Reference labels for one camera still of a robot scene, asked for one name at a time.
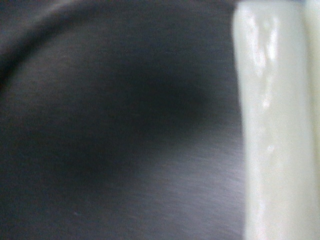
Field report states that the white toy vegetable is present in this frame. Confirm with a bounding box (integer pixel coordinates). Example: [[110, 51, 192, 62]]
[[232, 0, 320, 240]]

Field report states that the black frying pan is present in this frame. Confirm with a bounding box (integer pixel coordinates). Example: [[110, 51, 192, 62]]
[[0, 0, 245, 240]]

